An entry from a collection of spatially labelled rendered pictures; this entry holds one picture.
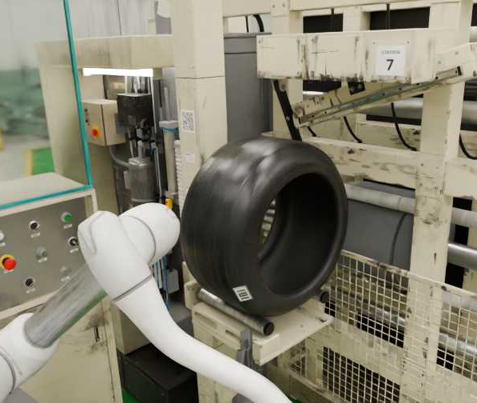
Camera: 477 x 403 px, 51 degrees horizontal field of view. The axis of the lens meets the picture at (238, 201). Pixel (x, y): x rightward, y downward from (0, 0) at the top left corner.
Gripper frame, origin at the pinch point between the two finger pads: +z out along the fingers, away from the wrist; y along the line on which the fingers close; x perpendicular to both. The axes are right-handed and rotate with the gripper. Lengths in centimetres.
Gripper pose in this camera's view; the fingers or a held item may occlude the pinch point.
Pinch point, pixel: (246, 341)
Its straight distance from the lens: 140.5
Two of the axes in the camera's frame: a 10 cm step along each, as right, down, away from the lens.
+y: 4.0, 7.1, 5.8
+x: 9.2, -3.0, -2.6
